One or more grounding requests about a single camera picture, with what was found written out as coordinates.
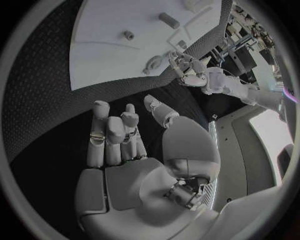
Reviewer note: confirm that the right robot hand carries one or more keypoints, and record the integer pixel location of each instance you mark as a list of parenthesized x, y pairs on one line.
[(131, 187)]

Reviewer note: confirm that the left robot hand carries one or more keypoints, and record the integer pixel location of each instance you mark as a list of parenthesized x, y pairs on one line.
[(194, 75)]

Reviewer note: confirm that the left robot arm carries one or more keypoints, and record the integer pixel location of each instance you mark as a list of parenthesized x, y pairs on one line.
[(236, 88)]

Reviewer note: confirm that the white task board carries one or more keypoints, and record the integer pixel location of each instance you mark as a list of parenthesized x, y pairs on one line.
[(112, 60)]

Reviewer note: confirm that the grey small plug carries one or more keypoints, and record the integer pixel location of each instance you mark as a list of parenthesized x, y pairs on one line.
[(182, 44)]

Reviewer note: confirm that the workshop desk with equipment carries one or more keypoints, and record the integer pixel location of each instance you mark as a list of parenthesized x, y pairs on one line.
[(243, 54)]

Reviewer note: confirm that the grey long cylinder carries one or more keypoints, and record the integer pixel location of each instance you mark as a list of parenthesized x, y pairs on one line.
[(169, 20)]

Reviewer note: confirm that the grey short peg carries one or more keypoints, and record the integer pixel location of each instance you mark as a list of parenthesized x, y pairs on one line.
[(128, 35)]

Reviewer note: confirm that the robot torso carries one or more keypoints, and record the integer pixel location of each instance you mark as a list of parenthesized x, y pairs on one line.
[(248, 153)]

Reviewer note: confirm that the glowing light bar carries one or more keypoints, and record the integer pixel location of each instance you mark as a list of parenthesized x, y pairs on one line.
[(291, 96)]

